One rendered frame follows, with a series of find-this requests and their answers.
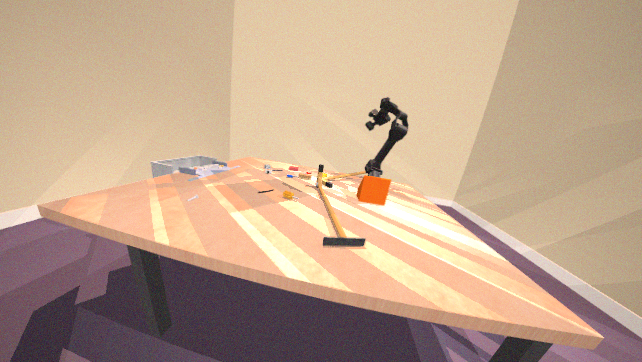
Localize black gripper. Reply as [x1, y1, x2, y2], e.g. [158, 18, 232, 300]
[366, 114, 391, 130]

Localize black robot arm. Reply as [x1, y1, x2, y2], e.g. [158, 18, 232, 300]
[365, 97, 409, 178]

